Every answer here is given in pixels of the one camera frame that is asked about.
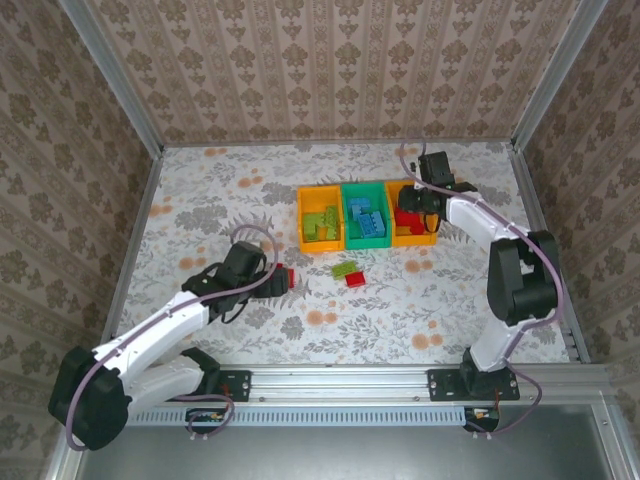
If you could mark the long red lego brick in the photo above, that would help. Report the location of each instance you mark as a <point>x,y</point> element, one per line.
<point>410,230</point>

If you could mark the light blue lego plate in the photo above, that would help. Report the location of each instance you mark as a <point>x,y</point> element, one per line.
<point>370,226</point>

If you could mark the lime green lego plate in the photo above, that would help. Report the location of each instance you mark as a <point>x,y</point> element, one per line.
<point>312,225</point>

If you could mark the lime green lego brick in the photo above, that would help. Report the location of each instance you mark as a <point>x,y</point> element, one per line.
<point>331,233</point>
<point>331,215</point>

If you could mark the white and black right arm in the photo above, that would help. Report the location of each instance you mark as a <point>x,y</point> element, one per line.
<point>520,280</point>

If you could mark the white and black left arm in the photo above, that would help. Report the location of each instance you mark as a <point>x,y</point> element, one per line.
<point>150,330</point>

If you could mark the yellow plastic bin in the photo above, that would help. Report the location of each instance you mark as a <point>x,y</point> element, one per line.
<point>410,241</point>
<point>310,196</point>

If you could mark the green plastic bin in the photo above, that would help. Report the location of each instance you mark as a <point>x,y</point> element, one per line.
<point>375,192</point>

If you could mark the green studded lego plate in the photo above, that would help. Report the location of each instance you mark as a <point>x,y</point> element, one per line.
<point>344,269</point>

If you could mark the red lego plate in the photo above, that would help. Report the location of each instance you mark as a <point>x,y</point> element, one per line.
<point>355,279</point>

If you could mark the white floral table covering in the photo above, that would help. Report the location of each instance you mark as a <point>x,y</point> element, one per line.
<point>375,325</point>

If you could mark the black connector board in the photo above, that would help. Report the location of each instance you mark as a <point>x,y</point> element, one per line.
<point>207,419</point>
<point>482,417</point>

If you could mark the grey metal panel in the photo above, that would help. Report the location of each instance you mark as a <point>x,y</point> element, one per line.
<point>350,455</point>

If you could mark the aluminium side rail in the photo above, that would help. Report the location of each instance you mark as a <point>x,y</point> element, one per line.
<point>142,220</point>
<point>530,200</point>

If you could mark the aluminium rear rail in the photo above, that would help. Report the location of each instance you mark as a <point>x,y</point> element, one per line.
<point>325,143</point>

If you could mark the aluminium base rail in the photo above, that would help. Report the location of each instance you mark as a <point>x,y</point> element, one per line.
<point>340,385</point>

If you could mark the aluminium frame post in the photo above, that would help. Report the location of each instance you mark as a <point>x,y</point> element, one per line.
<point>560,75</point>
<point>110,75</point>

